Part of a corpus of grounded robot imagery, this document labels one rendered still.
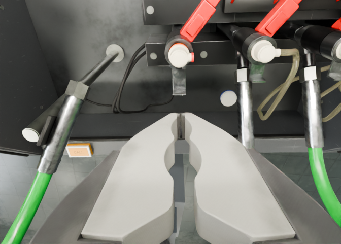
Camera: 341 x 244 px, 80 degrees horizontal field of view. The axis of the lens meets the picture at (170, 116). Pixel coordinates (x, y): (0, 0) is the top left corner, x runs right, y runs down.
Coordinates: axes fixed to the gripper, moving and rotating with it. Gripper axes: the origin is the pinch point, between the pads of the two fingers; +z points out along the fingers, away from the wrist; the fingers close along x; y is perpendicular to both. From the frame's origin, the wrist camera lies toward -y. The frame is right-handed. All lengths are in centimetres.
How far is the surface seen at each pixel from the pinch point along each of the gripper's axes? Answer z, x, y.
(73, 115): 6.7, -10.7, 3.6
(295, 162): 119, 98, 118
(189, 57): 7.5, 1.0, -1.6
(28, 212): 0.6, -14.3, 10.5
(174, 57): 7.3, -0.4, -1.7
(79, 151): 23.2, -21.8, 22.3
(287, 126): 29.0, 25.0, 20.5
